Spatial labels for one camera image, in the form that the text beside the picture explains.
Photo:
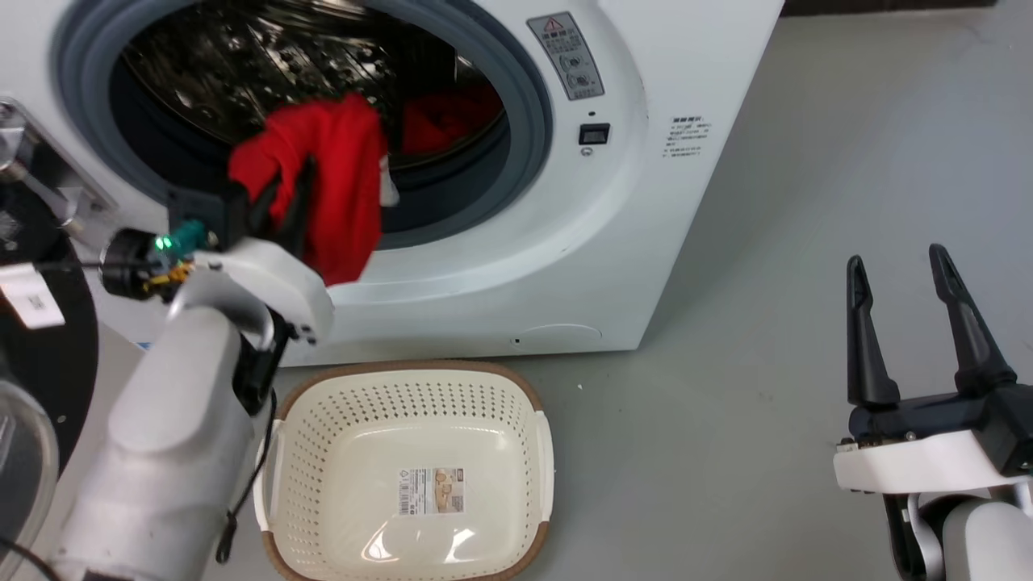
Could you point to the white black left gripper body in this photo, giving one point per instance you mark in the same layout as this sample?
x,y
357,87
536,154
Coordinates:
x,y
266,282

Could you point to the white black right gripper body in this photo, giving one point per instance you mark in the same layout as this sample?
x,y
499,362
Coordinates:
x,y
936,448

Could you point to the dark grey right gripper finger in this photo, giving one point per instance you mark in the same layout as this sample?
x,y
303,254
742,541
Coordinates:
x,y
867,339
968,323

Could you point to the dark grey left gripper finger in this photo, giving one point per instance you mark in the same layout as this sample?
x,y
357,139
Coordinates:
x,y
297,214
262,211

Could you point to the red garment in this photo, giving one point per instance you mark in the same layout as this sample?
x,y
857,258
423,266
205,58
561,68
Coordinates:
x,y
448,117
343,177

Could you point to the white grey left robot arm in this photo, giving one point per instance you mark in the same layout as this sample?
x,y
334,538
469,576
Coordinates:
x,y
161,452

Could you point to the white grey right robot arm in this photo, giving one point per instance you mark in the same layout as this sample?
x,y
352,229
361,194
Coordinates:
x,y
968,537

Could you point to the steel washing machine drum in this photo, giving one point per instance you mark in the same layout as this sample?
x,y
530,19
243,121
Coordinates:
x,y
266,56

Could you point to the black glass washing machine door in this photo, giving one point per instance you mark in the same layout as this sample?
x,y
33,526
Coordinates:
x,y
48,363

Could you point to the cream perforated laundry basket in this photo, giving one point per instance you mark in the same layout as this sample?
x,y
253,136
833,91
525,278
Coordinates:
x,y
411,476

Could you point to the basket product label sticker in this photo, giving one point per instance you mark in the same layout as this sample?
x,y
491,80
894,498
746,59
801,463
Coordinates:
x,y
431,491

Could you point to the white front-load washing machine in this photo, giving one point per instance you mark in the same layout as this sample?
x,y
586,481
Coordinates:
x,y
613,242

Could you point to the white barcode tag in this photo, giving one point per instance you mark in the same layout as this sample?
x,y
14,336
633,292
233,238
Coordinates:
x,y
28,294

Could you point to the grey rubber door gasket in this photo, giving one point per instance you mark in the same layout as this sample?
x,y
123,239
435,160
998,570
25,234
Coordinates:
x,y
529,105

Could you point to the black door latch socket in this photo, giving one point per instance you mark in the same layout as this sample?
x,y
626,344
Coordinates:
x,y
594,134

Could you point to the grey warning sticker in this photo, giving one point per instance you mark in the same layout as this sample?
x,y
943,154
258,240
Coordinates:
x,y
566,55

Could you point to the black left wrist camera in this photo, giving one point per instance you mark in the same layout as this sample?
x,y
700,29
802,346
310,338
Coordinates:
x,y
129,262

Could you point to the metal door hinge bracket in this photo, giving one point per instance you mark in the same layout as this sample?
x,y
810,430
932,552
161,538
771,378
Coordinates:
x,y
44,169

